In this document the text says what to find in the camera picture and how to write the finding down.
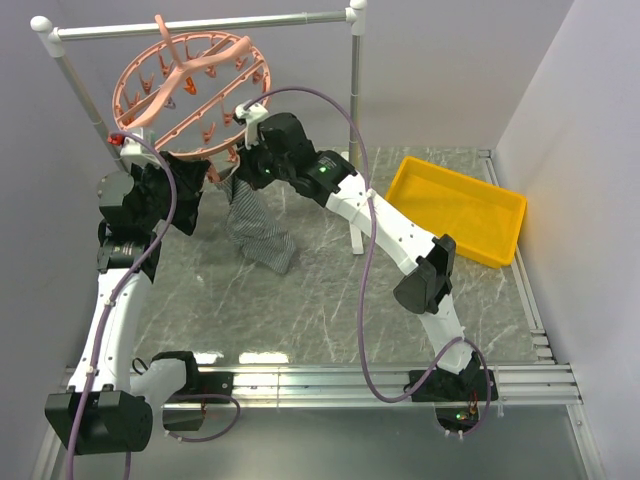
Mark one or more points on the grey striped boxer underwear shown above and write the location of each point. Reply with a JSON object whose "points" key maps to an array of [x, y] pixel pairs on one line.
{"points": [[252, 227]]}

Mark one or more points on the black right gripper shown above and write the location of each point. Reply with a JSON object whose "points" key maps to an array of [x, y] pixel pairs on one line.
{"points": [[246, 169]]}

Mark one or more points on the silver clothes rack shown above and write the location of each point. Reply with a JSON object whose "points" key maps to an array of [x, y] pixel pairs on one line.
{"points": [[354, 15]]}

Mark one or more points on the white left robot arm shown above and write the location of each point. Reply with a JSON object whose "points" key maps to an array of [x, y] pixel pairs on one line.
{"points": [[105, 410]]}

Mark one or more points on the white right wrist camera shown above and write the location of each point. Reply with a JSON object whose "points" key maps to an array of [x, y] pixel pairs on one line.
{"points": [[250, 116]]}

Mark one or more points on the pink round clip hanger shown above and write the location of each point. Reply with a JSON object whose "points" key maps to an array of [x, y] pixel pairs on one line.
{"points": [[195, 95]]}

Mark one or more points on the black underwear white waistband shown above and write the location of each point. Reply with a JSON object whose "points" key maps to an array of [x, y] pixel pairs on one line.
{"points": [[148, 219]]}

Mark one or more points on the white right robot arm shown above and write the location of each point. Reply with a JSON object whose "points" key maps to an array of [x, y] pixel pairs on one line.
{"points": [[276, 148]]}

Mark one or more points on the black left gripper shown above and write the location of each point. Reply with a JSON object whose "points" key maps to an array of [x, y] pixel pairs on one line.
{"points": [[146, 170]]}

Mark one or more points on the yellow plastic tray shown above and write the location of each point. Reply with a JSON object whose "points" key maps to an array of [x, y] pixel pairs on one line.
{"points": [[484, 220]]}

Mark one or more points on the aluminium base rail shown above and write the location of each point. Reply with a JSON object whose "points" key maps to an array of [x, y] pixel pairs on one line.
{"points": [[344, 386]]}

